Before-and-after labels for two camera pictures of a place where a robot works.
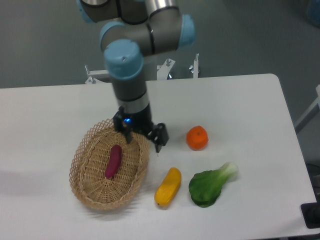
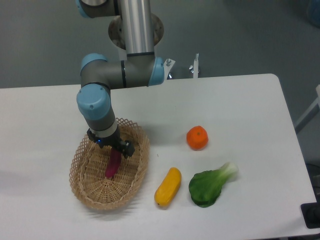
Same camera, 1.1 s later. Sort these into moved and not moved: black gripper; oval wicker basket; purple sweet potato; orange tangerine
Moved: black gripper
Not moved: oval wicker basket; orange tangerine; purple sweet potato
